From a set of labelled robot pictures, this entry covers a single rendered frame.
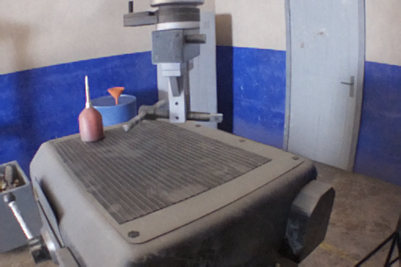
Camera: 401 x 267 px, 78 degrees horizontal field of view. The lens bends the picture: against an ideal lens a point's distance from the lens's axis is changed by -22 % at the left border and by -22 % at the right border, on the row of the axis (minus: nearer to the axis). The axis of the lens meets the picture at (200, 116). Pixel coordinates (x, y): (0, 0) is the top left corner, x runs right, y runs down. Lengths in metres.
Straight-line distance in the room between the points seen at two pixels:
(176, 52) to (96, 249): 0.31
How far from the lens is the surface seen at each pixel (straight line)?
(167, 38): 0.45
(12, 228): 2.59
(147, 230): 0.43
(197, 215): 0.45
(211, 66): 4.12
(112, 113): 3.19
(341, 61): 3.58
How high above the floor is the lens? 1.59
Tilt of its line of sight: 16 degrees down
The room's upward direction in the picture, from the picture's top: 1 degrees counter-clockwise
